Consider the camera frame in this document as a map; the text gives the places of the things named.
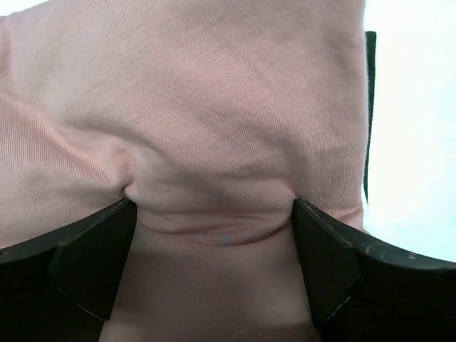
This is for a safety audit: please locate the dark green folded t-shirt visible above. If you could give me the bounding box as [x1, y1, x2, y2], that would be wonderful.
[363, 31, 377, 202]

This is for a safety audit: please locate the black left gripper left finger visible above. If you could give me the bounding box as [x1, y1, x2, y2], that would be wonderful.
[1, 199, 137, 342]

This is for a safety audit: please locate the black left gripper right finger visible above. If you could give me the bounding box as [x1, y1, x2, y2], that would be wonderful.
[291, 199, 455, 342]

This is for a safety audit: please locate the pink t-shirt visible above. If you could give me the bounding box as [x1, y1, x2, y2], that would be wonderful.
[1, 0, 368, 341]

